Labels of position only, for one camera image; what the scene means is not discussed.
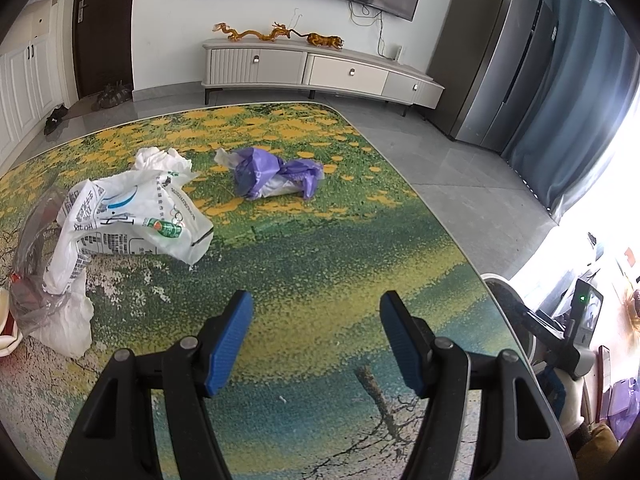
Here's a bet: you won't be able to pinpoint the right gloved hand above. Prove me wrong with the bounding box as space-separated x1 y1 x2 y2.
536 366 585 437

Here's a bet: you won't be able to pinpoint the clear plastic bag red contents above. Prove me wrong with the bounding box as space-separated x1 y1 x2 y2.
9 186 93 359

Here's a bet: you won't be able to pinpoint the white router on console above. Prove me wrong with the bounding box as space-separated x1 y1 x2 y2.
392 46 402 62

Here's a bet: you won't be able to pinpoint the golden tiger figurine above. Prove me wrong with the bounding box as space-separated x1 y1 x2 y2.
303 32 344 50

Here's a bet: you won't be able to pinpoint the dark brown entrance door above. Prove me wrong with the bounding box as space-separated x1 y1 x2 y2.
73 0 132 98

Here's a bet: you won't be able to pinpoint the grey refrigerator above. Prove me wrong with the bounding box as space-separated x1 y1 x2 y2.
425 0 556 153

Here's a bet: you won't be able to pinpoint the brown shoes at door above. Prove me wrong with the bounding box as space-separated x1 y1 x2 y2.
91 81 132 112

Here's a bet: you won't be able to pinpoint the blue curtain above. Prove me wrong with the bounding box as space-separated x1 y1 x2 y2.
502 0 639 221

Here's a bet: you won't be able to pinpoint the black shoes by cupboard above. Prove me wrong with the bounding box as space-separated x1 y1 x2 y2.
43 104 68 136

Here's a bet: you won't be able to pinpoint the white tissue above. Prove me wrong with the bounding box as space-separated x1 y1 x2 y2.
131 146 195 182

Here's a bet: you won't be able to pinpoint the white built-in cupboard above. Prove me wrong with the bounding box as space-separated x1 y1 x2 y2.
1 0 62 162

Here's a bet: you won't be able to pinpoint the white tv console cabinet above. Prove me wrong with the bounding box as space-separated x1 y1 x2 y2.
202 39 444 110

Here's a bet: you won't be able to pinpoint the red white wrapper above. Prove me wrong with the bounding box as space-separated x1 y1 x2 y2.
0 287 23 358

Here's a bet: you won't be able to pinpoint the golden dragon figurine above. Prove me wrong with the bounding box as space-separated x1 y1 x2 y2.
213 22 292 42

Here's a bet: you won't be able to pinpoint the white round trash bin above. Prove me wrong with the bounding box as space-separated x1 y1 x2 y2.
480 273 536 363

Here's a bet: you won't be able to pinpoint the white printed plastic bag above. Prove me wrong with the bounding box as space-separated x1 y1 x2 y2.
43 169 214 295

